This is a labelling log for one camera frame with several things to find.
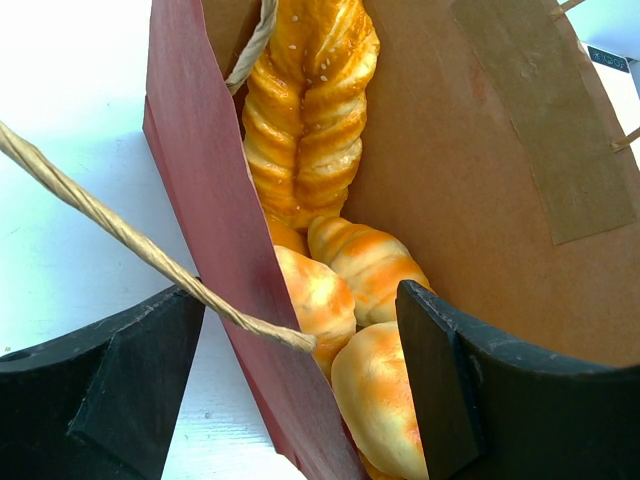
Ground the striped orange croissant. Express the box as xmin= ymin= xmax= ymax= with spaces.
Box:
xmin=307 ymin=216 xmax=432 ymax=327

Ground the long twisted glazed bread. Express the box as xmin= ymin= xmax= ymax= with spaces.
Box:
xmin=242 ymin=1 xmax=380 ymax=232

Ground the brown red paper bag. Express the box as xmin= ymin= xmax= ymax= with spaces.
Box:
xmin=143 ymin=1 xmax=639 ymax=479

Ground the round golden bun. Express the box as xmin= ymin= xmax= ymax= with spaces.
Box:
xmin=331 ymin=322 xmax=429 ymax=479

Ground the short twisted glazed bread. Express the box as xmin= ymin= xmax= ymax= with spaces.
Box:
xmin=266 ymin=216 xmax=311 ymax=258

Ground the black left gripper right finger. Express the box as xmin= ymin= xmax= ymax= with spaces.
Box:
xmin=396 ymin=281 xmax=639 ymax=479

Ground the pale curved croissant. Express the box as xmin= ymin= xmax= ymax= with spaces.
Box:
xmin=274 ymin=246 xmax=357 ymax=381

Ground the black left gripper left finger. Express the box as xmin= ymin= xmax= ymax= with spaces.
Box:
xmin=1 ymin=287 xmax=205 ymax=480

